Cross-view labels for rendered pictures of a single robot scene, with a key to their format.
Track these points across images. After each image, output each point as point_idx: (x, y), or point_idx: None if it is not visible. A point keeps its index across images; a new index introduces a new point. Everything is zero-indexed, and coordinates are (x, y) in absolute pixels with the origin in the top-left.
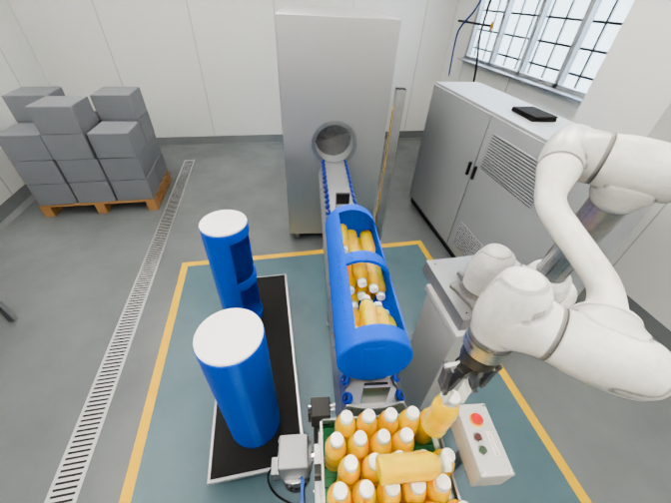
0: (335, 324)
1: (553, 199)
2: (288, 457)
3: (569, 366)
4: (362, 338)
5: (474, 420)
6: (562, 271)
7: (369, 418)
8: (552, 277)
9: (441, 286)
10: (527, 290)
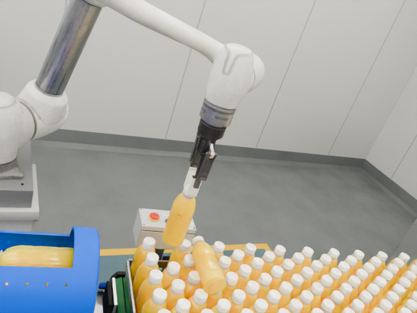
0: (33, 310)
1: (142, 1)
2: None
3: (257, 83)
4: (95, 259)
5: (157, 217)
6: (69, 79)
7: (164, 293)
8: (62, 90)
9: None
10: (251, 51)
